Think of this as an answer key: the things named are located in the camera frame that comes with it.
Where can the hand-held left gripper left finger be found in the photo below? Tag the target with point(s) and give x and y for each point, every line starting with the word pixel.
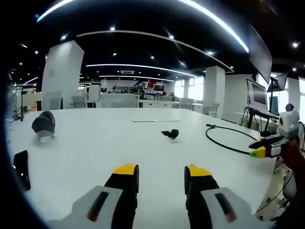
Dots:
pixel 112 198

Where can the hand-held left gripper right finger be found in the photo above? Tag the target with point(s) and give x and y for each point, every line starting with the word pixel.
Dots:
pixel 209 200

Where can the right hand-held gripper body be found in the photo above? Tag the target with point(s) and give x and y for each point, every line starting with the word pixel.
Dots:
pixel 288 125

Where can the white partition desk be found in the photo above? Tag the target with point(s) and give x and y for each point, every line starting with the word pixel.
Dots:
pixel 119 100

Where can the computer monitor on stand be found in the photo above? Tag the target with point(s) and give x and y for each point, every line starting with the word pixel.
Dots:
pixel 257 95

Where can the tilted black monitor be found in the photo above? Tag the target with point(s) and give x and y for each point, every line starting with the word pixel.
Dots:
pixel 277 82

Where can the white office chair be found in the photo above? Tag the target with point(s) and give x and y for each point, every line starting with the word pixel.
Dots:
pixel 185 103
pixel 79 101
pixel 213 109

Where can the large hanging black screen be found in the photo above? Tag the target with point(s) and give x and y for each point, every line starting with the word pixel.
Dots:
pixel 261 58

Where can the white pillar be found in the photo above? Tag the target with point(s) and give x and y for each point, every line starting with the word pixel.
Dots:
pixel 62 75
pixel 214 86

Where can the white flat keyboard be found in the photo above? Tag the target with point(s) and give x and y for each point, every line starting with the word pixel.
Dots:
pixel 144 120

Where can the black smartphone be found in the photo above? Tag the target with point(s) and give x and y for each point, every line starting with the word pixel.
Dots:
pixel 22 170

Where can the grey cap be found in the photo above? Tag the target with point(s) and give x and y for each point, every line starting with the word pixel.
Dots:
pixel 44 125

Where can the black tripod stand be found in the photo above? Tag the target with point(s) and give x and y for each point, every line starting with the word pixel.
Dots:
pixel 20 105

